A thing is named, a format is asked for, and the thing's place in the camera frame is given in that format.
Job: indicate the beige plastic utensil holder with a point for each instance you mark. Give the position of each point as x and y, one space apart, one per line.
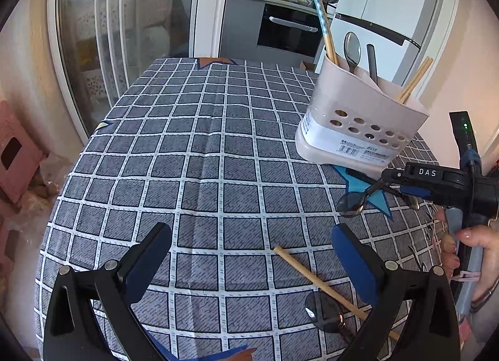
351 92

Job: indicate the grey checked tablecloth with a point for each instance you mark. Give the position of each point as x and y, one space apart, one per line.
195 189

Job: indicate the pink plastic stool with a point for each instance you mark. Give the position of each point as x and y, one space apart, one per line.
19 158

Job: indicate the person's right hand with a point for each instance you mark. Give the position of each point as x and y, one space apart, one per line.
473 236

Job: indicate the grey kitchen base cabinet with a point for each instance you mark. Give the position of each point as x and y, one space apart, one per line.
241 26

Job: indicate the blue patterned wooden chopstick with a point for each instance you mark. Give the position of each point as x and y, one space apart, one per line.
321 14

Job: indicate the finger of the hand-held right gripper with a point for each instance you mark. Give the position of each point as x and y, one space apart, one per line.
415 191
393 177

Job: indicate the sliding glass door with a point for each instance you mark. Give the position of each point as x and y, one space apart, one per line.
117 33

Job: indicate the thick wooden chopstick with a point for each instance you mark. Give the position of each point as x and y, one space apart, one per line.
312 274

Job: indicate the black built-in oven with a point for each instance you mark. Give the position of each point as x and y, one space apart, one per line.
284 33

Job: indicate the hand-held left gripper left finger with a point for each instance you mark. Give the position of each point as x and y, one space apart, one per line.
140 272

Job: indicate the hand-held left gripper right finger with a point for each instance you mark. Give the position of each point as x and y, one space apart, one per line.
354 263

